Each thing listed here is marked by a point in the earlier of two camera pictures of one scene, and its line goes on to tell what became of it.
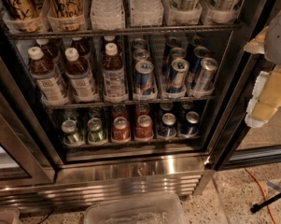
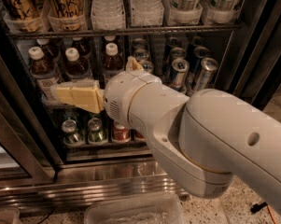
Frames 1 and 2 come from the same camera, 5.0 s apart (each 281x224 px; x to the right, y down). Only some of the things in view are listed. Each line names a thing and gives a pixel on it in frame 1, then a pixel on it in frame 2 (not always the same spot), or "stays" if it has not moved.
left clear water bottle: (106, 9) stays
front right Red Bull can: (206, 75) stays
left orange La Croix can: (22, 4) stays
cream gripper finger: (271, 91) → (85, 94)
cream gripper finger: (257, 45) → (133, 64)
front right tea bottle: (113, 74) stays
